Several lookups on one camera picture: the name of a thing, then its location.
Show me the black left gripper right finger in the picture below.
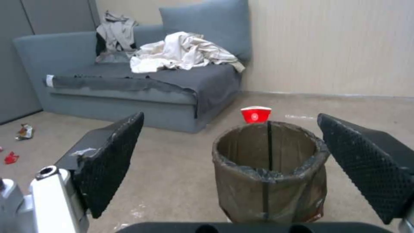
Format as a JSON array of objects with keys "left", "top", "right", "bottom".
[{"left": 316, "top": 113, "right": 414, "bottom": 233}]

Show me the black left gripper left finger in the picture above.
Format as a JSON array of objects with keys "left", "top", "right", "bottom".
[{"left": 0, "top": 112, "right": 145, "bottom": 233}]

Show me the brown trash can with liner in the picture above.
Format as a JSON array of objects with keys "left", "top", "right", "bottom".
[{"left": 212, "top": 120, "right": 331, "bottom": 223}]

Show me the grey-blue sofa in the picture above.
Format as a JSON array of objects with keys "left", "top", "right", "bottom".
[{"left": 12, "top": 24, "right": 244, "bottom": 133}]

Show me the crumpled snack wrapper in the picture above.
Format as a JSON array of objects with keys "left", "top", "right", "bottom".
[{"left": 13, "top": 123, "right": 35, "bottom": 141}]

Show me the red plastic scrap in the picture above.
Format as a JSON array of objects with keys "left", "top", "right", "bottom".
[{"left": 3, "top": 151, "right": 20, "bottom": 165}]

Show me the dark grey blanket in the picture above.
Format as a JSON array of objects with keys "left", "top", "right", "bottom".
[{"left": 48, "top": 53, "right": 243, "bottom": 119}]

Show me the red paper cup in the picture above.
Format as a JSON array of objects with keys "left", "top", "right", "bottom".
[{"left": 240, "top": 105, "right": 273, "bottom": 124}]

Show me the grey crumpled garment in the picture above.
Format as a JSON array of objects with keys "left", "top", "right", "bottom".
[{"left": 95, "top": 10, "right": 140, "bottom": 58}]

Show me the white crumpled sheet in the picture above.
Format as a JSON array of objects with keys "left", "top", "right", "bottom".
[{"left": 129, "top": 31, "right": 245, "bottom": 74}]

